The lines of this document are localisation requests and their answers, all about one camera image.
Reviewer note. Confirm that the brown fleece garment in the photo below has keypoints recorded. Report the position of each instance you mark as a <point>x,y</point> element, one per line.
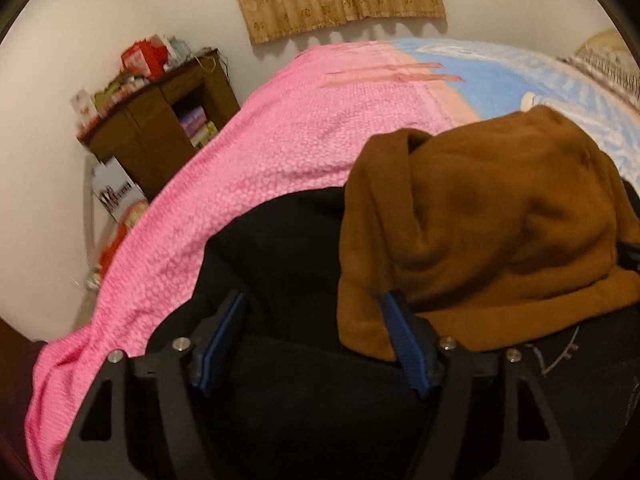
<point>500,220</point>

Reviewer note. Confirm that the stack of pastel boxes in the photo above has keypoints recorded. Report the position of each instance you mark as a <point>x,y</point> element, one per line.
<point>197,125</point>

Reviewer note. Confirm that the white printed paper bag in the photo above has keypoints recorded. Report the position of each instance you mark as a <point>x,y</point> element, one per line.
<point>116,190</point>

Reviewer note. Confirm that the cream bed headboard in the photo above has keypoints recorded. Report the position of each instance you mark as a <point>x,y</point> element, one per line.
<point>600,40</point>

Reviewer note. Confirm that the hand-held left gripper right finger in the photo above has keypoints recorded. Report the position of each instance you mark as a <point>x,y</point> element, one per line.
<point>406,347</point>

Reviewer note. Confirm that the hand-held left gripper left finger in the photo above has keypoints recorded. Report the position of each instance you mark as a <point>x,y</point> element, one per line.
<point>215,355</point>

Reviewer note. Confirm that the brown wooden desk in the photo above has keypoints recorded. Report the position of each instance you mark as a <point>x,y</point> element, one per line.
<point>150,145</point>

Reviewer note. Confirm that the pink textured bedspread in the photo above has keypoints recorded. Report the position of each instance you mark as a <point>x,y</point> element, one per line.
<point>275,135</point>

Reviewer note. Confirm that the green packaged goods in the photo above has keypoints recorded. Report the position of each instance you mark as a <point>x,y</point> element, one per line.
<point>120,92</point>

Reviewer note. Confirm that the black printed garment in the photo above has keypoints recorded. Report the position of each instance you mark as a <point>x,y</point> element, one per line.
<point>290,260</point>

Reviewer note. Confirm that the grey patterned pillow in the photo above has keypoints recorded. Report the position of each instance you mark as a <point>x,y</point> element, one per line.
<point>610,72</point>

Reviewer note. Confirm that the blue patterned blanket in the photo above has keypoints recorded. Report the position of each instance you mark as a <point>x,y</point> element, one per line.
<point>500,80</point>

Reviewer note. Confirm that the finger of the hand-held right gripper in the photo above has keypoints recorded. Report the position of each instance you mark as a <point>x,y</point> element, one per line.
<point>631,256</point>

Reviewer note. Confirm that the red floral bag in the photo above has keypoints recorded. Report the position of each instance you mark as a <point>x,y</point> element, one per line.
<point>115,245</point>

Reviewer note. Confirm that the white card box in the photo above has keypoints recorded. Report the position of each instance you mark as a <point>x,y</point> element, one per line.
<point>84,110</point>

